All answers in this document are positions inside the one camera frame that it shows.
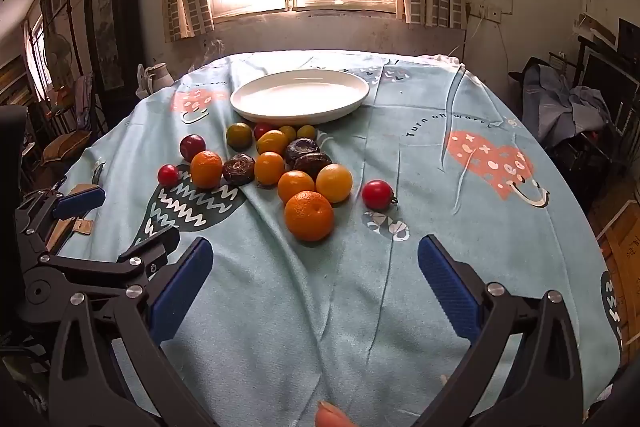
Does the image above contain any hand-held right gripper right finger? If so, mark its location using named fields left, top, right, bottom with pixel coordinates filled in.
left=417, top=234, right=586, bottom=427

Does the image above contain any person's right hand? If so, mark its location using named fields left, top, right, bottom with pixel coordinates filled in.
left=315, top=400, right=358, bottom=427

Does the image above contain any standing fan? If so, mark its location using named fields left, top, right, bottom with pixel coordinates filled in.
left=44, top=32, right=76, bottom=88

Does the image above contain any light blue printed tablecloth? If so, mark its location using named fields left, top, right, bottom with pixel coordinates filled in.
left=47, top=49, right=623, bottom=427

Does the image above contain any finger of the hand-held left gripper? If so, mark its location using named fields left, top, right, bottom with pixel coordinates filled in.
left=15, top=186, right=107, bottom=258
left=22, top=226, right=182, bottom=303

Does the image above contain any dark monitor screen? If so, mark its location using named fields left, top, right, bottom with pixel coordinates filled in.
left=580, top=47, right=640, bottom=132

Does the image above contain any pile of blue clothes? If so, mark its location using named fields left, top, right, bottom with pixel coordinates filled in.
left=520, top=57, right=613, bottom=145

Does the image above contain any yellow-orange mandarin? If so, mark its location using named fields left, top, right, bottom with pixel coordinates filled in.
left=315, top=163, right=354, bottom=204

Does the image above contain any green-yellow mandarin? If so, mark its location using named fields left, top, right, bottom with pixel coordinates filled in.
left=226, top=123, right=253, bottom=151

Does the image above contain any white thermos jug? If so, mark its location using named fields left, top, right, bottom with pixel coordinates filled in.
left=136, top=63, right=175, bottom=96

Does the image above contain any orange mandarin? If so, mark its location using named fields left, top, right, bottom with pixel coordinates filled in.
left=254, top=151, right=286, bottom=186
left=277, top=170, right=316, bottom=204
left=284, top=190, right=335, bottom=243
left=190, top=150, right=224, bottom=189

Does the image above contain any dark red cherry tomato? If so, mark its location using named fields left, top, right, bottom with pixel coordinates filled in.
left=180, top=134, right=207, bottom=161

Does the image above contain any wall power outlet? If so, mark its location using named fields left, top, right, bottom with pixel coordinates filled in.
left=467, top=3, right=502, bottom=24

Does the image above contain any dark framed wall picture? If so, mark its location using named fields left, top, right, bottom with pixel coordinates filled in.
left=82, top=0, right=146, bottom=128

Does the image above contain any dark water chestnut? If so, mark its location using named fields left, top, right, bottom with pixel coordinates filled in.
left=222, top=153, right=256, bottom=186
left=285, top=138, right=321, bottom=168
left=293, top=153, right=333, bottom=180

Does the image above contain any white oval plate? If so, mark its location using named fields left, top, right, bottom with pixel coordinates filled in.
left=230, top=70, right=370, bottom=125

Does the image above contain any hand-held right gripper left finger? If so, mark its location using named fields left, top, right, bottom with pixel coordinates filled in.
left=48, top=236, right=215, bottom=427

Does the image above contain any white power cable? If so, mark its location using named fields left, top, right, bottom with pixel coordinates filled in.
left=447, top=14, right=486, bottom=58

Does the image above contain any brown seat cushion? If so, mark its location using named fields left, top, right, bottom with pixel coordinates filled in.
left=40, top=129, right=93, bottom=165

